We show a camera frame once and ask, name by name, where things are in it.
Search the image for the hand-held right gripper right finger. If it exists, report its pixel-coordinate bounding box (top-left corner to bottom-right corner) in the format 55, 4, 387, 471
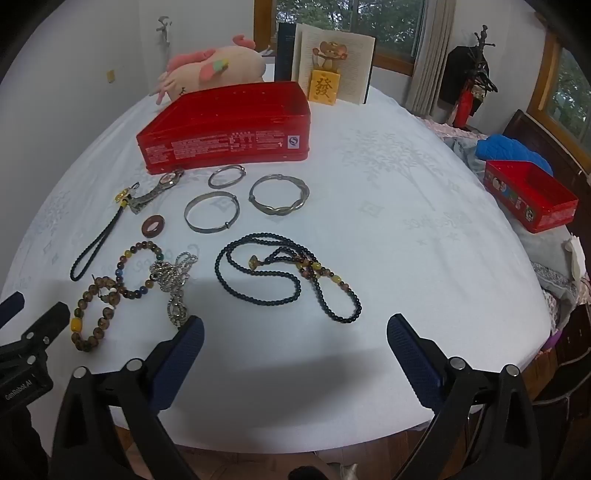
386, 314, 541, 480

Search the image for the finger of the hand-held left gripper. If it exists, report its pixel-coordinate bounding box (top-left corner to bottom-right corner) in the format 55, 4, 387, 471
0, 291, 25, 326
0, 301, 71, 365

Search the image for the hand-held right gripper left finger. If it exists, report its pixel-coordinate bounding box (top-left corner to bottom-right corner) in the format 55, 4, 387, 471
50, 315, 205, 480

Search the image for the brown stone ring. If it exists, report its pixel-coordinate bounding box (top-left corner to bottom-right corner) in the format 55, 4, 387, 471
141, 215, 168, 239

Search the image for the black cord gold charm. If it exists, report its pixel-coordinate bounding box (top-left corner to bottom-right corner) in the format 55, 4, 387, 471
70, 184, 141, 281

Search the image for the plain silver bangle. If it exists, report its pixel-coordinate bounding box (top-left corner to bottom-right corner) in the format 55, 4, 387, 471
184, 193, 241, 232

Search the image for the metal wristwatch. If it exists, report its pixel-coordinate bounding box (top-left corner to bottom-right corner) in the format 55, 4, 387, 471
128, 169, 185, 215

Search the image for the twisted silver bangle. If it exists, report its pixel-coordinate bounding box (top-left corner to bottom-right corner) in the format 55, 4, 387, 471
249, 174, 309, 215

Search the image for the small silver bangle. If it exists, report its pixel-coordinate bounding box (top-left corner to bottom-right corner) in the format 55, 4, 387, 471
208, 165, 246, 189

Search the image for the red plastic tray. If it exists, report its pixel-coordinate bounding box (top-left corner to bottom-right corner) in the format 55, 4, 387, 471
136, 81, 311, 175

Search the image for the grey bedding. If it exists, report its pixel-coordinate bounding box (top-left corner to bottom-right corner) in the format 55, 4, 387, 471
512, 217, 591, 324

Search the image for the white tissue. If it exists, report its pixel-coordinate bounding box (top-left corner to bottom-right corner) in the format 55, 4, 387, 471
564, 234, 588, 282

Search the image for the small red printed tin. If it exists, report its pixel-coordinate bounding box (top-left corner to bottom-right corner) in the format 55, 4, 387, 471
483, 160, 579, 234

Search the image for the pile of floral bedding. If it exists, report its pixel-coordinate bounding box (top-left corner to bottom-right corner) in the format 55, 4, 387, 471
429, 117, 490, 174

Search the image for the blue quilted cloth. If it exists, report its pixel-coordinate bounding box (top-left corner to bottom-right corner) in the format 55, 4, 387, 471
475, 134, 554, 176

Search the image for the red hanging garment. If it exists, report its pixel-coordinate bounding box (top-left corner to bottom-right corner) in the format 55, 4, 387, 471
455, 83, 485, 127

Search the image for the dark wooden headboard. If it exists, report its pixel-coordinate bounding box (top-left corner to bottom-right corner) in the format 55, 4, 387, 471
502, 109, 591, 195

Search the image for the yellow mahjong tile block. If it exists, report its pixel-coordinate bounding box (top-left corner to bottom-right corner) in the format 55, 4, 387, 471
308, 69, 341, 106

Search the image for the pink unicorn plush toy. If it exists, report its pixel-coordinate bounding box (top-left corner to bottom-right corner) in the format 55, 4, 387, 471
148, 34, 267, 106

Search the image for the black jacket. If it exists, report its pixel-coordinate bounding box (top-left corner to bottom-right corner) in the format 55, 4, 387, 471
438, 46, 490, 104

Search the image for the open dark blue book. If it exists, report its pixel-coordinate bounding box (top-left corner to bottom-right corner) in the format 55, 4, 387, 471
276, 22, 376, 105

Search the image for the beige curtain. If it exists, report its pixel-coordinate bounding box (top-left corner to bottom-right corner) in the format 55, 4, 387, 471
406, 0, 458, 116

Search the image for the brown mouse figurine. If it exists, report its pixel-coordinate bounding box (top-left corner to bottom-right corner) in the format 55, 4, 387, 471
311, 41, 350, 72

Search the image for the dark wooden coat rack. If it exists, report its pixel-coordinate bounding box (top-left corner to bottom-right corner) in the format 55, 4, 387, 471
462, 24, 499, 125

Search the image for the brown bead bracelet yellow bead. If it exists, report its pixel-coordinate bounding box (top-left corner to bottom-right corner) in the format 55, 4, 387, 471
70, 275, 122, 354

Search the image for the silver chain necklace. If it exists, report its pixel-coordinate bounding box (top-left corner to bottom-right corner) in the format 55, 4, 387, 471
150, 251, 199, 328

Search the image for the multicolour bead bracelet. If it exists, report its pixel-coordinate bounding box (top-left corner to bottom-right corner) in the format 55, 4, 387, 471
112, 241, 164, 300

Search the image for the black bead necklace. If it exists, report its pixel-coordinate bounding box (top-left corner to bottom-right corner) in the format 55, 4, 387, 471
215, 234, 363, 325

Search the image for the narrow wooden frame window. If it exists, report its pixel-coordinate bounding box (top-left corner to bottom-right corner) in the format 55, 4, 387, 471
529, 18, 591, 153

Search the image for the wide wooden frame window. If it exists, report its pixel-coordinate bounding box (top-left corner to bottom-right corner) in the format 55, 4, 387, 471
256, 0, 428, 75

